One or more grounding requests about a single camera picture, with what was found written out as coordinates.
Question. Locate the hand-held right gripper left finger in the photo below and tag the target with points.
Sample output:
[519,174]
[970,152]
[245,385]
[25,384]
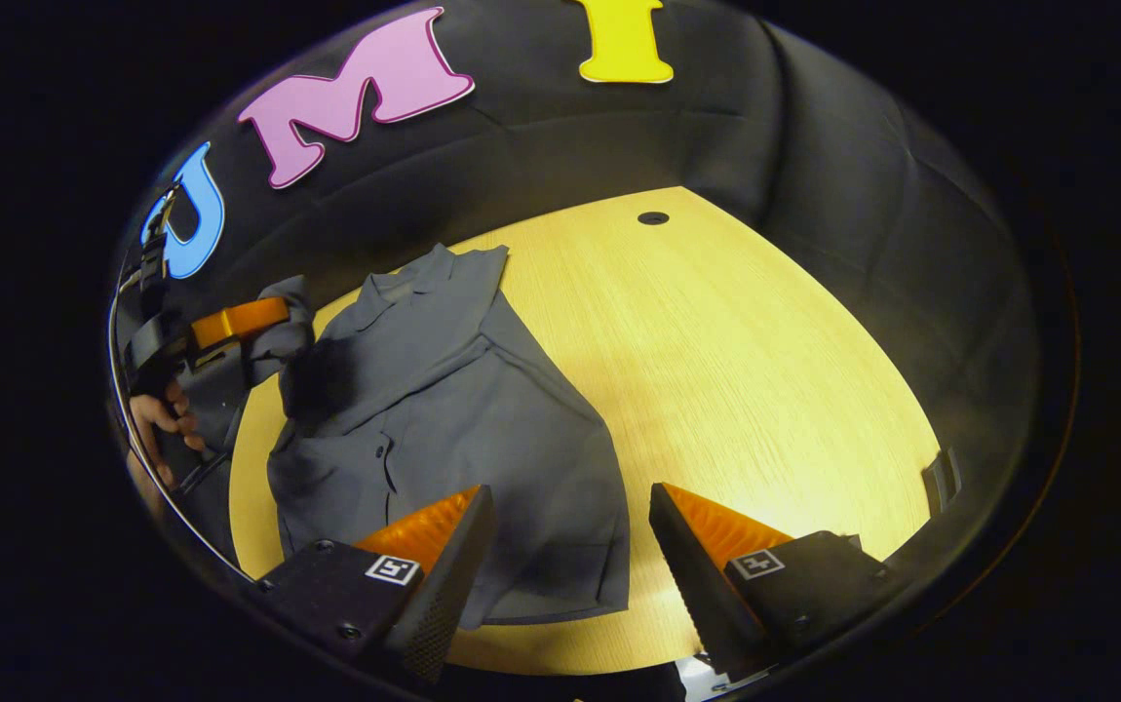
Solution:
[444,575]

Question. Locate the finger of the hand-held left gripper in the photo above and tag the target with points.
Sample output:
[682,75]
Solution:
[239,322]

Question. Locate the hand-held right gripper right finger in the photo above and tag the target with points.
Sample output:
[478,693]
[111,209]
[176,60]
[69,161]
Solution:
[707,595]

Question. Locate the grey collared shirt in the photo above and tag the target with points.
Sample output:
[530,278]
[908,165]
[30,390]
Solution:
[453,419]

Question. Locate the black backdrop cloth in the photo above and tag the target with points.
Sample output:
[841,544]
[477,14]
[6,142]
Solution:
[814,166]

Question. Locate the black table bracket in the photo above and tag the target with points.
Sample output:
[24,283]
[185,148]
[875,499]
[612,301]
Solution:
[941,480]

